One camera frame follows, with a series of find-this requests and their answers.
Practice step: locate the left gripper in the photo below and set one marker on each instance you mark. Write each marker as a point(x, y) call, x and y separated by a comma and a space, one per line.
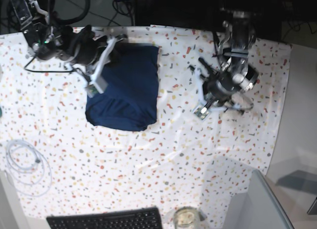
point(218, 86)

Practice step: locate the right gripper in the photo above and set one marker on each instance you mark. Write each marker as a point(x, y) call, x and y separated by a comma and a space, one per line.
point(82, 47)

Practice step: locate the blue t-shirt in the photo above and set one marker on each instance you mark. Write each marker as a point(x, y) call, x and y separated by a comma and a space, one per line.
point(129, 102)

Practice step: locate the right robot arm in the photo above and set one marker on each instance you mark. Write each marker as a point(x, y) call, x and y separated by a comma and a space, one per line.
point(49, 36)

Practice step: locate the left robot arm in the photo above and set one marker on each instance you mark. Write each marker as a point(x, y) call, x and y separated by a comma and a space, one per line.
point(234, 73)

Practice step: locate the terrazzo patterned tablecloth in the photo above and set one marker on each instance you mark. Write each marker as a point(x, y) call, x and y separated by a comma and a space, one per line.
point(63, 165)

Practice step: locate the grey monitor edge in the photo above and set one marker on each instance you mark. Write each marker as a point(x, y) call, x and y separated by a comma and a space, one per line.
point(258, 208)

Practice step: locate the glass jar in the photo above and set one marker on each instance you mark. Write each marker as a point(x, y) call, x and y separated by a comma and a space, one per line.
point(186, 218)

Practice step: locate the black keyboard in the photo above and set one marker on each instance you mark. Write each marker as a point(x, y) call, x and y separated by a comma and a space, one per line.
point(147, 218)

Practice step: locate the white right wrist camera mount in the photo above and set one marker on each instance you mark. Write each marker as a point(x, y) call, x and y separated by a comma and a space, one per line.
point(97, 84)

